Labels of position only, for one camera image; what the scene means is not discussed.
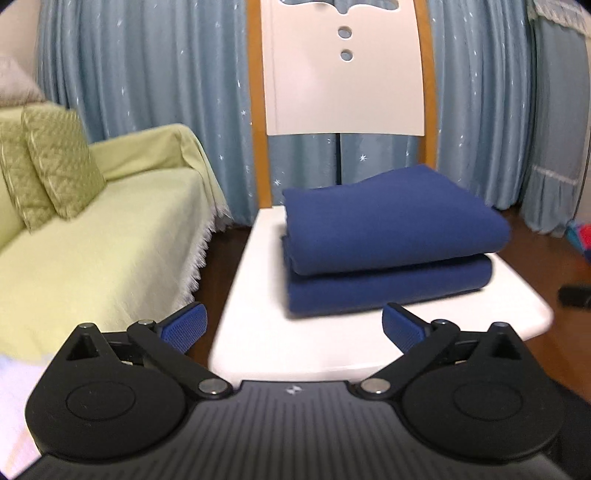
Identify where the green patterned cushion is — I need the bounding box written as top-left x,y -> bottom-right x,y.
21,105 -> 108,220
0,119 -> 57,232

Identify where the dark blue cloth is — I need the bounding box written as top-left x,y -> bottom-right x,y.
281,163 -> 512,320

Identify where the blue frilled fabric cover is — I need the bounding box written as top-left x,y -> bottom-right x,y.
519,0 -> 591,238

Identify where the white chair with wooden frame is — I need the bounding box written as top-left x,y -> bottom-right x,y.
209,0 -> 555,383

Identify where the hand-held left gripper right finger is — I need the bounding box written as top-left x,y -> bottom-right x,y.
358,302 -> 528,398

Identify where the plaid bed sheet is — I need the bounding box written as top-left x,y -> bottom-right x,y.
0,353 -> 40,464

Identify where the beige grey pillow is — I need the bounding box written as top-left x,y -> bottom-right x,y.
0,54 -> 48,105

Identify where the blue starry curtain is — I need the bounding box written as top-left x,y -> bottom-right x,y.
34,0 -> 539,228

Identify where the colourful toy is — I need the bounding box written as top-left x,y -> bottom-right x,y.
564,220 -> 591,265

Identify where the light green covered sofa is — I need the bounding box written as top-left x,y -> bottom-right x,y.
0,106 -> 232,363

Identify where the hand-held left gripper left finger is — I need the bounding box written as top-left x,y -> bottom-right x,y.
62,302 -> 232,398

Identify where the black object on floor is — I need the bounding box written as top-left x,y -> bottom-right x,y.
558,285 -> 591,308

